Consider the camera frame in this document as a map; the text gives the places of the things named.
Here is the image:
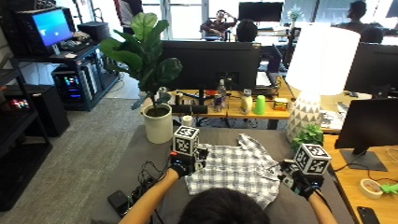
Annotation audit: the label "black power strip with cables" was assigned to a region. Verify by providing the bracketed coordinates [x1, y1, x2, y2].
[128, 161, 168, 204]

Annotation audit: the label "clear bottle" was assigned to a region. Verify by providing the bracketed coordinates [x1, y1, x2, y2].
[216, 78, 229, 110]

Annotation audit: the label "large green leafy plant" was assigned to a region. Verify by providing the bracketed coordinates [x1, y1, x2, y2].
[98, 12, 184, 117]

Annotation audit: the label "black phone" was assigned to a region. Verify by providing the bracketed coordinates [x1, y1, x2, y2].
[355, 205, 381, 224]

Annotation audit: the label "black keyboard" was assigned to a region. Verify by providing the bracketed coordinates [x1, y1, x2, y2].
[60, 39, 96, 53]

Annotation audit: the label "white plant pot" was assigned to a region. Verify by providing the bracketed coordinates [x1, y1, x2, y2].
[141, 103, 174, 145]

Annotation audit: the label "green plastic cup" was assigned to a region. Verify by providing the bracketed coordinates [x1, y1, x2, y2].
[253, 94, 268, 116]

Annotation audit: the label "person's right hand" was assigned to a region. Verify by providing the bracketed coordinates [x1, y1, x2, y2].
[277, 159, 327, 201]

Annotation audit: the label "black monitor with stand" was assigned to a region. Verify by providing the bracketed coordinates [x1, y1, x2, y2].
[333, 98, 398, 173]

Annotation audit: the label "computer tower with coloured lights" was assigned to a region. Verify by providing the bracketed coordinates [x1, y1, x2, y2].
[51, 65, 93, 104]

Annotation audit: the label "white lamp shade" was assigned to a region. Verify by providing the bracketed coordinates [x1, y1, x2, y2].
[285, 25, 362, 96]

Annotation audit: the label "small white cup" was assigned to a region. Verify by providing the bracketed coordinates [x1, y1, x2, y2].
[180, 115, 196, 128]

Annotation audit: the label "long wooden desk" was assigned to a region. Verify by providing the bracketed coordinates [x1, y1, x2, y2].
[141, 77, 398, 134]

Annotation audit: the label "black power adapter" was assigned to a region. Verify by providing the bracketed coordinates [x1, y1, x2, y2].
[105, 189, 130, 218]

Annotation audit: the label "wide black monitor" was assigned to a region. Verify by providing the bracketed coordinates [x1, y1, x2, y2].
[160, 40, 262, 115]

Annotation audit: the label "monitor with blue screen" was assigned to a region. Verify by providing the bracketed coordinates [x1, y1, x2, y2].
[15, 7, 77, 57]

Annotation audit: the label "grey white plaid shirt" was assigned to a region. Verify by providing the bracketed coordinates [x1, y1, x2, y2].
[182, 133, 284, 210]

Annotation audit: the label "black printer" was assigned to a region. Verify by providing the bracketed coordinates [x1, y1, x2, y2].
[76, 21, 112, 43]

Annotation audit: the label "white marker cube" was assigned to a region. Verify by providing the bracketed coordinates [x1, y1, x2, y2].
[172, 125, 201, 158]
[293, 143, 333, 176]

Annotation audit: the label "small green plant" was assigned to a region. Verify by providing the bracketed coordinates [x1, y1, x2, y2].
[290, 123, 325, 152]

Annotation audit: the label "black background monitor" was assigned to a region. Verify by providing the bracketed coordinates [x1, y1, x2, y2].
[237, 1, 285, 22]

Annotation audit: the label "white tape roll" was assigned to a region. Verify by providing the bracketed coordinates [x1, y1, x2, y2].
[358, 178, 385, 201]

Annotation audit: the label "yellow box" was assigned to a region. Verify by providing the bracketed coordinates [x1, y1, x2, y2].
[273, 97, 290, 112]

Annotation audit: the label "black shelf rack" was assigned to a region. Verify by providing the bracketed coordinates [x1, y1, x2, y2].
[0, 57, 55, 213]

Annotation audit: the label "person's left hand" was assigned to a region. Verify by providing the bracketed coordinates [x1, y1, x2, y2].
[168, 147, 210, 179]

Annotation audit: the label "green toy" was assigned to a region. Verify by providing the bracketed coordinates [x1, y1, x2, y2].
[379, 182, 398, 196]

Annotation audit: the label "grey white patterned lamp base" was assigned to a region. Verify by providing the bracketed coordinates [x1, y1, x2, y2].
[286, 91, 325, 144]

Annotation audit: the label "black equipment cart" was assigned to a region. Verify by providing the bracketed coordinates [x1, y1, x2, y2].
[11, 43, 122, 112]

